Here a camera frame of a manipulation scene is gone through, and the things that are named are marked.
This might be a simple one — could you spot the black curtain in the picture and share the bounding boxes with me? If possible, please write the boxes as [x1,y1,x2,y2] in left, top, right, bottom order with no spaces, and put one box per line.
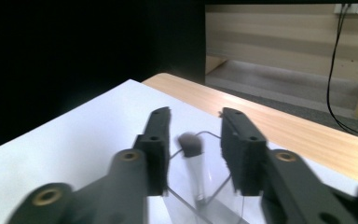
[0,0,207,155]

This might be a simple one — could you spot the clear acrylic organizer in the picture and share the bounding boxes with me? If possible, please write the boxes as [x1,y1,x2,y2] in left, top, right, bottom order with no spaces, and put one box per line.
[162,130,246,224]

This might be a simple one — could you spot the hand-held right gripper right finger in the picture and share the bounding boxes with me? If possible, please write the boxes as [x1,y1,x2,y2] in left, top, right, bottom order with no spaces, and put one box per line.
[220,106,270,197]

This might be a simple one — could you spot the white table sheet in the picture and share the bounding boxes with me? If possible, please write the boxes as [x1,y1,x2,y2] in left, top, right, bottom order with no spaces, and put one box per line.
[0,78,358,224]

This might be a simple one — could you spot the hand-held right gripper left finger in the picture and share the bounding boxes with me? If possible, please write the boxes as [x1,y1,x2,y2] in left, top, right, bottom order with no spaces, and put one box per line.
[132,105,172,197]

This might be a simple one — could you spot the wooden table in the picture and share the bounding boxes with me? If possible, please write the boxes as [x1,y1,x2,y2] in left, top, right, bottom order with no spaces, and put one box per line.
[142,72,358,185]

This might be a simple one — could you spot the black fluffy makeup brush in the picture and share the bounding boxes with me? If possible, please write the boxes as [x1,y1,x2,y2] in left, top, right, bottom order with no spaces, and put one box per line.
[176,132,213,206]

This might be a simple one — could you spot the black wall cable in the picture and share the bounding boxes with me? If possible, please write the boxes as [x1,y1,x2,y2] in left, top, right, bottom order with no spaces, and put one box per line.
[325,3,358,140]

